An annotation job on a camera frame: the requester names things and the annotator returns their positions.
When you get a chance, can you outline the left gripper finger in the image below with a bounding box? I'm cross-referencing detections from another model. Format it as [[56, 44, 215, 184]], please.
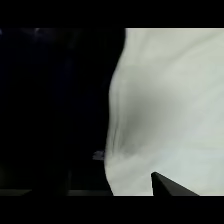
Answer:
[[150, 171, 200, 197]]

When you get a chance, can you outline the white shirt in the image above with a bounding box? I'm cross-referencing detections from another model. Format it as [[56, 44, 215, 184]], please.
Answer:
[[103, 28, 224, 197]]

